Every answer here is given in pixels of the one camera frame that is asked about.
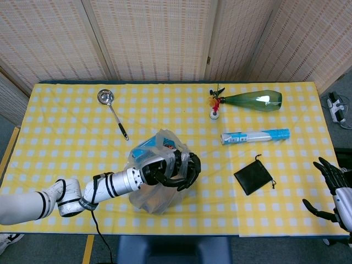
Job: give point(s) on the white sneaker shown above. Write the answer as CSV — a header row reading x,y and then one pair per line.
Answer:
x,y
8,240

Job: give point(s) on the white power strip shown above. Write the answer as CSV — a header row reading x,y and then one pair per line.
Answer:
x,y
335,107

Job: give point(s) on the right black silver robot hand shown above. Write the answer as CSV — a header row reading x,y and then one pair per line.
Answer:
x,y
341,192

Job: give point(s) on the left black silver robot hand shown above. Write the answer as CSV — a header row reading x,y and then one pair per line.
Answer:
x,y
154,171

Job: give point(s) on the yellow white checkered tablecloth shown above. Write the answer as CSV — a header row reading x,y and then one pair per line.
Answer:
x,y
68,143

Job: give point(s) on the blue white tube package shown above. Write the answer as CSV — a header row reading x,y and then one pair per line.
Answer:
x,y
255,136

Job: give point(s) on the colourful feather shuttlecock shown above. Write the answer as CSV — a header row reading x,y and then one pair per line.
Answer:
x,y
215,105

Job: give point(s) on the yellow floor tape strip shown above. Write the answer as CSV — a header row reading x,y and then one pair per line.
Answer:
x,y
88,249

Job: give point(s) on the green plastic bottle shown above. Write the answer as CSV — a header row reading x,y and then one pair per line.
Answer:
x,y
255,101

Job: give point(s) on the woven bamboo folding screen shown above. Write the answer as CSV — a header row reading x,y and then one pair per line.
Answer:
x,y
154,38

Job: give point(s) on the clear plastic bag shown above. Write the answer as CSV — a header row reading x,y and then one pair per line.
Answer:
x,y
154,200

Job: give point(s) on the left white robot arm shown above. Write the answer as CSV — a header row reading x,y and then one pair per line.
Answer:
x,y
55,198

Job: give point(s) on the blue cardboard box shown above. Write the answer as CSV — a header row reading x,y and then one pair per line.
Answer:
x,y
143,149

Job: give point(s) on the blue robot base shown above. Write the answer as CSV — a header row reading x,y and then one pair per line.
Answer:
x,y
173,250

